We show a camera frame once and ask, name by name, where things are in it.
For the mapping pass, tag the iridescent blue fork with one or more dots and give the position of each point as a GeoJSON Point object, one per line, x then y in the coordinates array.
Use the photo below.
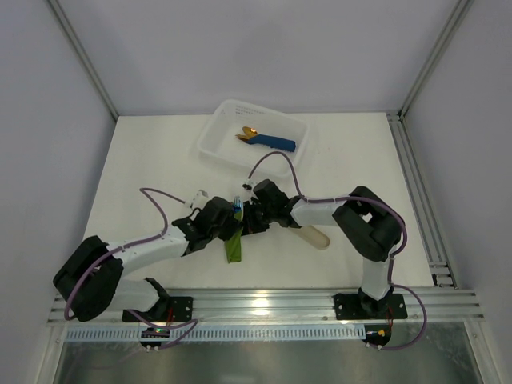
{"type": "Point", "coordinates": [237, 203]}

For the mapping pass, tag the green paper napkin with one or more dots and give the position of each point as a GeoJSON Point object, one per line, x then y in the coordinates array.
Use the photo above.
{"type": "Point", "coordinates": [233, 247]}

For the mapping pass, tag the white slotted cable duct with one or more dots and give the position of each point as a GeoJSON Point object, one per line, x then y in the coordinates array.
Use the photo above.
{"type": "Point", "coordinates": [205, 333]}

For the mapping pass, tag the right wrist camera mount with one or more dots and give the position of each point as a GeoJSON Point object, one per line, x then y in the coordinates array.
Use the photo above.
{"type": "Point", "coordinates": [249, 185]}

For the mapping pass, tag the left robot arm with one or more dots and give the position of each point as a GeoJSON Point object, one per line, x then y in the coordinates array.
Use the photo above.
{"type": "Point", "coordinates": [94, 278]}

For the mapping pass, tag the right frame post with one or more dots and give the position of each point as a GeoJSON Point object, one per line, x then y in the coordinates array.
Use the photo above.
{"type": "Point", "coordinates": [442, 42]}

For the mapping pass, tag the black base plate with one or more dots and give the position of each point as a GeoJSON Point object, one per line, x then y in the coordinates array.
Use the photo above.
{"type": "Point", "coordinates": [180, 309]}
{"type": "Point", "coordinates": [362, 307]}

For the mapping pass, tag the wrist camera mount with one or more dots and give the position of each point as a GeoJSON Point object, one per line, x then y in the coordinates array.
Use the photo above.
{"type": "Point", "coordinates": [199, 200]}
{"type": "Point", "coordinates": [249, 185]}

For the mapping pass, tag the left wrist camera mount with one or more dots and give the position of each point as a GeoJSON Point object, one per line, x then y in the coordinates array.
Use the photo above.
{"type": "Point", "coordinates": [199, 200]}

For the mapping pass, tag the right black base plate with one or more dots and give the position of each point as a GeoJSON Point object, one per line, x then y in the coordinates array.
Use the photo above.
{"type": "Point", "coordinates": [362, 307]}

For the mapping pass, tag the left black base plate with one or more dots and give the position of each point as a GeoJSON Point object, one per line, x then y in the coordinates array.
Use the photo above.
{"type": "Point", "coordinates": [180, 309]}

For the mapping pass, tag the left frame post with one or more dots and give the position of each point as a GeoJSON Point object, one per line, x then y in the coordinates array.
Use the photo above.
{"type": "Point", "coordinates": [81, 55]}

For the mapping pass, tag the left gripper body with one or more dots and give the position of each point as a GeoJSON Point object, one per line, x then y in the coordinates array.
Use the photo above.
{"type": "Point", "coordinates": [226, 230]}

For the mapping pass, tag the frame post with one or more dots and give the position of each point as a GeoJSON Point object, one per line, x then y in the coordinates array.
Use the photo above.
{"type": "Point", "coordinates": [442, 42]}
{"type": "Point", "coordinates": [81, 55]}

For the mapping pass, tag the gold utensils in bundle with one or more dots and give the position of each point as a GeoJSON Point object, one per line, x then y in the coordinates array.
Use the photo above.
{"type": "Point", "coordinates": [247, 134]}

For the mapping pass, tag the white plastic basket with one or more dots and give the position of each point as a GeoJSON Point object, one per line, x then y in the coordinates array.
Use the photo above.
{"type": "Point", "coordinates": [217, 139]}

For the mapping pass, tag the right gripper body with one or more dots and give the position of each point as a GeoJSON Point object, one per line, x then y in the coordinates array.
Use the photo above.
{"type": "Point", "coordinates": [253, 220]}

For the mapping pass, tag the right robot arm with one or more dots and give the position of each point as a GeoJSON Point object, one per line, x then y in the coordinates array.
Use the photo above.
{"type": "Point", "coordinates": [371, 227]}

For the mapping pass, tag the aluminium front rail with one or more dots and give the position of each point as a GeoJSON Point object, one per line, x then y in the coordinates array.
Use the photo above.
{"type": "Point", "coordinates": [316, 306]}

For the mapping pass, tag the blue rolled napkin bundle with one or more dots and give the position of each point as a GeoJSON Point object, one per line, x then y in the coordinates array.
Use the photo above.
{"type": "Point", "coordinates": [273, 142]}

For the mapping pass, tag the aluminium rail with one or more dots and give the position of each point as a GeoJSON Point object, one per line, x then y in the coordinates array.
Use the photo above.
{"type": "Point", "coordinates": [436, 250]}
{"type": "Point", "coordinates": [316, 306]}

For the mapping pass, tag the aluminium right side rail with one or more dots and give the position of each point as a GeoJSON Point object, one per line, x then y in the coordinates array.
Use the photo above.
{"type": "Point", "coordinates": [436, 250]}

